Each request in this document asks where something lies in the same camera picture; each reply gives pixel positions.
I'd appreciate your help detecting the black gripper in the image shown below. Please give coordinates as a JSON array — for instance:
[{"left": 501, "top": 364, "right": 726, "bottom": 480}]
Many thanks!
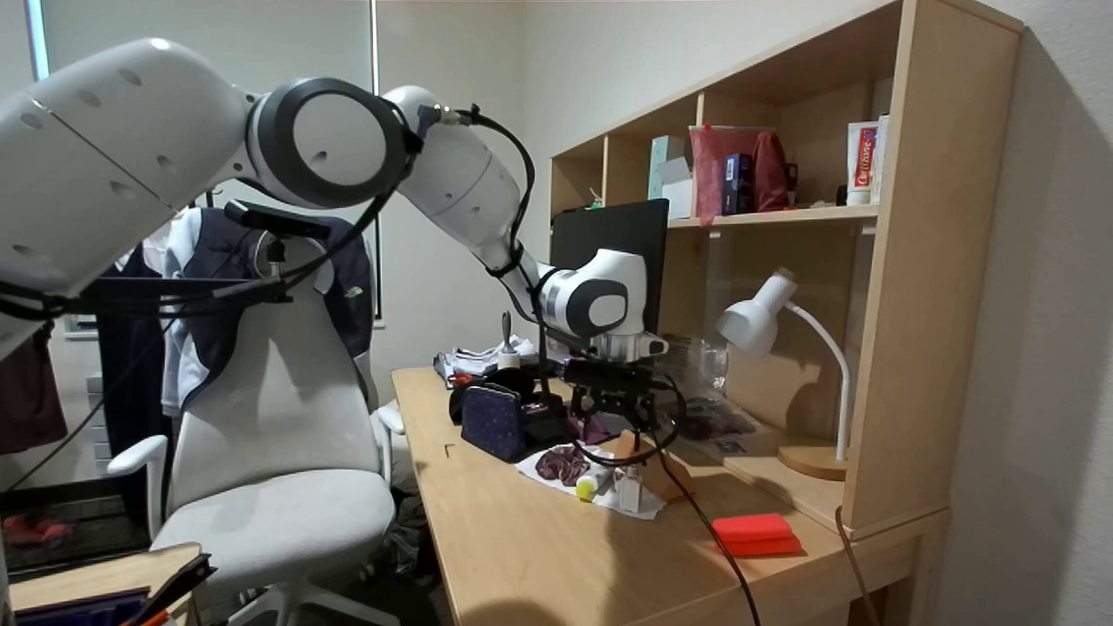
[{"left": 562, "top": 351, "right": 686, "bottom": 459}]

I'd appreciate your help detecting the maroon scrunchie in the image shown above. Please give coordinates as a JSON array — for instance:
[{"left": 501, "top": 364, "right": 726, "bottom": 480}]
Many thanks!
[{"left": 532, "top": 447, "right": 595, "bottom": 487}]

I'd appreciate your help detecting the black cap with logo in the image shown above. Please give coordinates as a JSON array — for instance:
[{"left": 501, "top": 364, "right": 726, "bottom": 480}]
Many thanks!
[{"left": 449, "top": 373, "right": 574, "bottom": 452}]

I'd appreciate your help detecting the clear bag with red contents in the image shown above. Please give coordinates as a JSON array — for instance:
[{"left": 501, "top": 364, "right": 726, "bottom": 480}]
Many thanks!
[{"left": 514, "top": 443, "right": 670, "bottom": 522}]

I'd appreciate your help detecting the pink clutter pile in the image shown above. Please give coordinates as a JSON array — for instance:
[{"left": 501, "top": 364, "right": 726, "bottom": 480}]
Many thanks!
[{"left": 433, "top": 309, "right": 549, "bottom": 394}]

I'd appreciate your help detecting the red plastic object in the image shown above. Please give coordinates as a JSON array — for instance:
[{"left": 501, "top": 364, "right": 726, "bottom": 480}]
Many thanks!
[{"left": 707, "top": 511, "right": 811, "bottom": 564}]

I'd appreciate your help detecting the white desk lamp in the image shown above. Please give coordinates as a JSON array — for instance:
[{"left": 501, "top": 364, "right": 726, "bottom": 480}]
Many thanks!
[{"left": 713, "top": 268, "right": 856, "bottom": 485}]

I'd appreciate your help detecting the black computer monitor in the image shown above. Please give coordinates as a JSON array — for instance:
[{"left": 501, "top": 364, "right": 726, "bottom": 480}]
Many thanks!
[{"left": 547, "top": 200, "right": 676, "bottom": 341}]

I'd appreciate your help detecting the green white book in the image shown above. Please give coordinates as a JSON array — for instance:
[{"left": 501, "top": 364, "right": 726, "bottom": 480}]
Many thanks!
[{"left": 642, "top": 131, "right": 700, "bottom": 223}]

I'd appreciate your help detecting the wooden shelf unit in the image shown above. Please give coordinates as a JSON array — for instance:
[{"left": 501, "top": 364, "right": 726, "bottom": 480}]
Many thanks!
[{"left": 544, "top": 0, "right": 1028, "bottom": 549}]

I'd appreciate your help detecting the white office chair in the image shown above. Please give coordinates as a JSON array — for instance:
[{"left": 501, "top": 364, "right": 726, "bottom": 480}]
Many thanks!
[{"left": 106, "top": 284, "right": 404, "bottom": 626}]

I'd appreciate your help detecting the white picture box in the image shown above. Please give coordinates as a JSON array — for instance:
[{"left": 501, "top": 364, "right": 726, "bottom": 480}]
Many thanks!
[{"left": 846, "top": 110, "right": 894, "bottom": 211}]

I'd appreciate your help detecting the dark hanging jacket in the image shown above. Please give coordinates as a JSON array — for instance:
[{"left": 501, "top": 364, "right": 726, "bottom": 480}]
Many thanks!
[{"left": 99, "top": 204, "right": 380, "bottom": 459}]

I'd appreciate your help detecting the wooden tray with black items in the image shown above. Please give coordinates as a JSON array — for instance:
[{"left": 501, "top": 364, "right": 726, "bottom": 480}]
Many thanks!
[{"left": 5, "top": 540, "right": 218, "bottom": 626}]

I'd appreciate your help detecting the black desk cable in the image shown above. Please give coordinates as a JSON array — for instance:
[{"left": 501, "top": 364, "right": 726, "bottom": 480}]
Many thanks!
[{"left": 656, "top": 447, "right": 765, "bottom": 626}]

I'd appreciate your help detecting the thin black lamp cable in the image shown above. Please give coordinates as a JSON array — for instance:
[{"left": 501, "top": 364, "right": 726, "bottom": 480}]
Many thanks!
[{"left": 833, "top": 502, "right": 888, "bottom": 626}]

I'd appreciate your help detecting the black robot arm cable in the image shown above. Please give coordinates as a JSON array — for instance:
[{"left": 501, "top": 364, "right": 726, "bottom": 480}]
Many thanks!
[{"left": 433, "top": 100, "right": 688, "bottom": 470}]

